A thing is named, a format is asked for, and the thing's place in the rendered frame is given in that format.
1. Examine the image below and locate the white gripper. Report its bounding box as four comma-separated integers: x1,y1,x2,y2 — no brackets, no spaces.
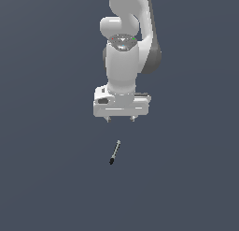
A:
91,86,152,123

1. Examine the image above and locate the thin grey black-tipped stick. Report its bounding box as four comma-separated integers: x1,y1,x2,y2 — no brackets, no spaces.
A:
108,139,121,166

